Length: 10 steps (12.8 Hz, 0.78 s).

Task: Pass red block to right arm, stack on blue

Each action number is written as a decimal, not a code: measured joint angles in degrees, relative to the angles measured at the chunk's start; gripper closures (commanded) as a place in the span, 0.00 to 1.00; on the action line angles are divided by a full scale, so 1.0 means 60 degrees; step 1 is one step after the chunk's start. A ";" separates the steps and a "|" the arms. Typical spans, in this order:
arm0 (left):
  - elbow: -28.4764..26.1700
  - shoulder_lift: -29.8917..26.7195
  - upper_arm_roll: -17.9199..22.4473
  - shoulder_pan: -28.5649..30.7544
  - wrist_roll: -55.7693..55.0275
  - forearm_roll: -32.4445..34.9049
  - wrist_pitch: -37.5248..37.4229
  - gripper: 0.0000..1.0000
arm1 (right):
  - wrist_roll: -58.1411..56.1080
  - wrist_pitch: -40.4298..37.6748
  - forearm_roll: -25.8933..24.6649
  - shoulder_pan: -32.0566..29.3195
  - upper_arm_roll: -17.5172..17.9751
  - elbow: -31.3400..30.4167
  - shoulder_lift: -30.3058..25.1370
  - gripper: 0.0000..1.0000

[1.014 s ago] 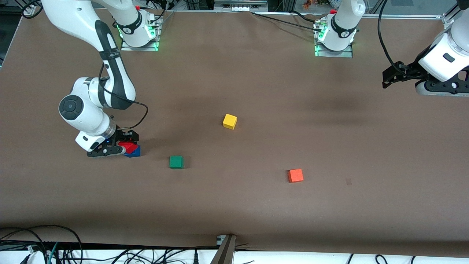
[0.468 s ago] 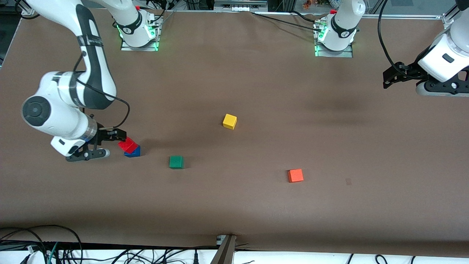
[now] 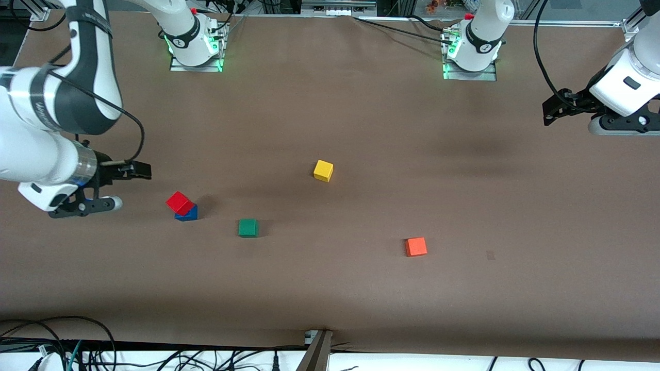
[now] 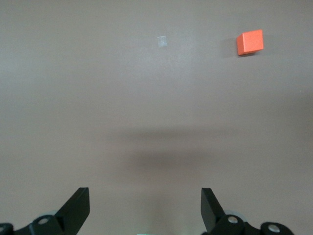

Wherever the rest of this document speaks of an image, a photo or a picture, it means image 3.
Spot long black cable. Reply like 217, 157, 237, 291
353, 16, 454, 46

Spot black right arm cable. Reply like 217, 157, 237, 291
46, 70, 146, 163

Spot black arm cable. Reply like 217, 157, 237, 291
534, 0, 573, 104
46, 70, 146, 163

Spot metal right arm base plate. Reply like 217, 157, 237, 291
170, 23, 227, 72

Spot short black cable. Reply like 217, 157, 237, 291
407, 14, 447, 31

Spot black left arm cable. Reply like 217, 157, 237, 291
534, 0, 573, 104

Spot black right arm strap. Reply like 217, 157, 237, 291
64, 5, 113, 39

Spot black looping cable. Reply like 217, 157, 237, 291
0, 315, 118, 371

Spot grey slanted beam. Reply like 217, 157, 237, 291
296, 330, 334, 371

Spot green cable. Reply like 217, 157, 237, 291
66, 340, 83, 371

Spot red wooden block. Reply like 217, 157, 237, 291
166, 191, 195, 216

